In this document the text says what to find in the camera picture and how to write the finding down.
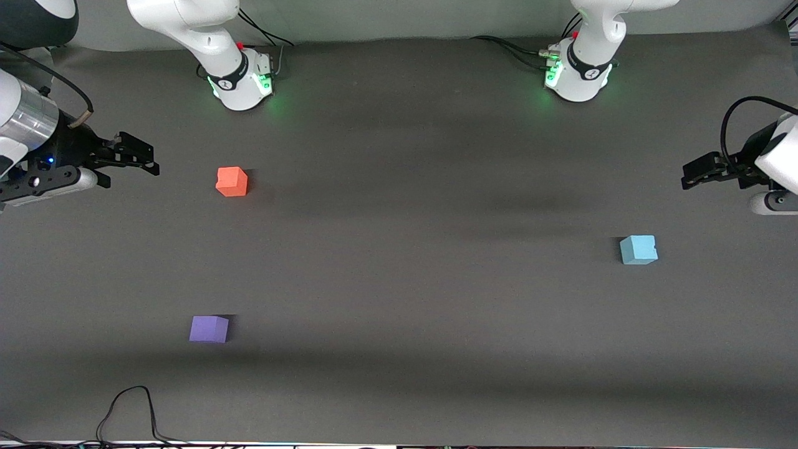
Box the light blue block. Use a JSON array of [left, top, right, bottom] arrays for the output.
[[620, 235, 658, 266]]

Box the orange block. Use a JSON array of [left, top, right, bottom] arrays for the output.
[[216, 167, 249, 198]]

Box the purple block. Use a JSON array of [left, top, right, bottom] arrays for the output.
[[189, 315, 230, 344]]

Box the dark grey table mat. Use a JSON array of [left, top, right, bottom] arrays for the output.
[[0, 24, 798, 447]]

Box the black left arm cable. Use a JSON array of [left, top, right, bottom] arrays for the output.
[[721, 96, 798, 170]]

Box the black right base cable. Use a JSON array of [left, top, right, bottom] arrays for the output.
[[237, 9, 295, 77]]

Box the black base cable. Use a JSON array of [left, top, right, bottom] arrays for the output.
[[237, 9, 295, 77], [470, 35, 557, 70]]

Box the black left base cable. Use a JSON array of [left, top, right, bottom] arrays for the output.
[[470, 35, 557, 70]]

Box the thin black looped cable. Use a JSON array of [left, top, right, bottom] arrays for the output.
[[95, 385, 191, 447]]

